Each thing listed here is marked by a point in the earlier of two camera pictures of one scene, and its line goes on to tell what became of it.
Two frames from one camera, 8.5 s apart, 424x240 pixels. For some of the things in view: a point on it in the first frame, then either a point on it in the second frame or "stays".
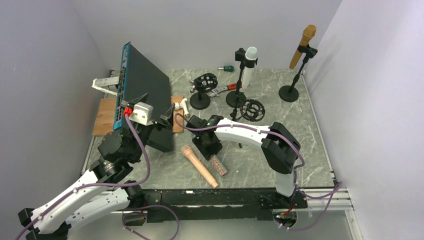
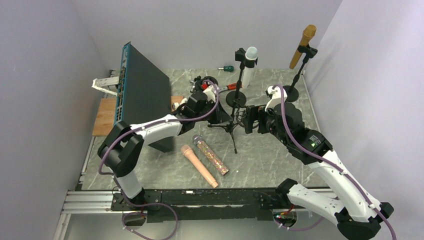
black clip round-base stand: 236,99 stays
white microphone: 251,53 stays
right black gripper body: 207,149 -> 267,122
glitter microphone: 222,170 stays
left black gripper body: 145,135 -> 215,118
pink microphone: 188,152 stays
